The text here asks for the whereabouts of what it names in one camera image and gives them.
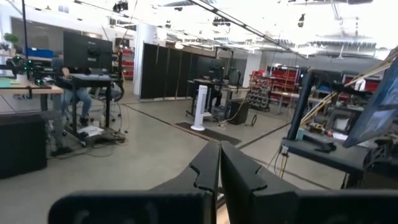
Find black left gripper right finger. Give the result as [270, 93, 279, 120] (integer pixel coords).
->
[220, 140, 398, 224]

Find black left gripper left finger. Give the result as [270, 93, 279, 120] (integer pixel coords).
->
[48, 140, 221, 224]

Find black floor mat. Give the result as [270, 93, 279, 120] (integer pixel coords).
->
[174, 121, 243, 146]

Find dark side desk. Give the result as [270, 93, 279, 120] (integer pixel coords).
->
[280, 136, 398, 189]

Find black computer mouse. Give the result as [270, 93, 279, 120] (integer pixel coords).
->
[313, 141, 338, 154]

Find black bin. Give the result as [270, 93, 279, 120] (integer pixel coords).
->
[228, 98, 251, 126]

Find white tower fan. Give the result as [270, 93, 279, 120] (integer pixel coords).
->
[190, 84, 208, 132]

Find thick black monitor pole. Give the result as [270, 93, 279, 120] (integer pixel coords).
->
[285, 70, 315, 141]

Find white papers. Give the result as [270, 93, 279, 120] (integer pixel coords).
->
[76, 125, 105, 138]

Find red parts rack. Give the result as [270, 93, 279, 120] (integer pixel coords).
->
[248, 67, 302, 112]

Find black desk with monitors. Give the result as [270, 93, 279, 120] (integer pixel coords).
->
[185, 65, 250, 121]

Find black folding partition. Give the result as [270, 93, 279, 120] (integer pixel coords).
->
[139, 42, 228, 100]

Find person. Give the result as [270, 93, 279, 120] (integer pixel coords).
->
[51, 52, 94, 127]

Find tilted monitor with blue screen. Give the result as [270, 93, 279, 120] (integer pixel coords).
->
[343, 58, 398, 149]

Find red storage shelf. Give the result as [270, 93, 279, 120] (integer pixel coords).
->
[121, 48, 135, 80]

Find black standing desk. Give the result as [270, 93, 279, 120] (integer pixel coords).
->
[55, 73, 126, 147]

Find black cabinet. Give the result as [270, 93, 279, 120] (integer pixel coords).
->
[0, 113, 48, 180]

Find large black monitor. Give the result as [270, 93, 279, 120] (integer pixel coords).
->
[63, 30, 113, 74]

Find wooden table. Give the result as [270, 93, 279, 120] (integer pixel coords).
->
[0, 79, 65, 156]

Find blue storage bins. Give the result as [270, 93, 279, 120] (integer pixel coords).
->
[26, 47, 55, 59]

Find thin black pole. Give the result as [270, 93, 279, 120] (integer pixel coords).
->
[21, 0, 29, 60]

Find green potted plant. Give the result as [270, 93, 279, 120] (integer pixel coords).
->
[2, 32, 19, 48]

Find black ceiling rail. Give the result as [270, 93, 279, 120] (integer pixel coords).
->
[189, 0, 308, 59]

